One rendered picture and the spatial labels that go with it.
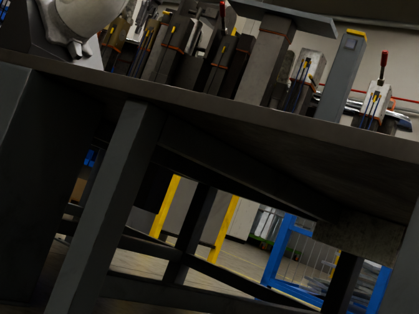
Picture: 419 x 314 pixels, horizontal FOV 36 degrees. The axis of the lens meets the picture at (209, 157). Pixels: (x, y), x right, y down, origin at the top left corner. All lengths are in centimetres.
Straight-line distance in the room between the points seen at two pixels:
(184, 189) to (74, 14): 370
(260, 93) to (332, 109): 24
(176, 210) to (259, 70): 349
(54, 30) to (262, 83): 67
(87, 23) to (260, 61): 58
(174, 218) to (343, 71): 364
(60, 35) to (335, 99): 86
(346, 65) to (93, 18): 79
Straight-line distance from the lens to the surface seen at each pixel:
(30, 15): 200
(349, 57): 209
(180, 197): 551
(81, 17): 196
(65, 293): 160
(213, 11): 240
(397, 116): 230
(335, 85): 207
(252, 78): 213
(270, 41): 216
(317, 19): 212
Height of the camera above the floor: 46
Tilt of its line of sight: 4 degrees up
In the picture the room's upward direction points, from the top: 21 degrees clockwise
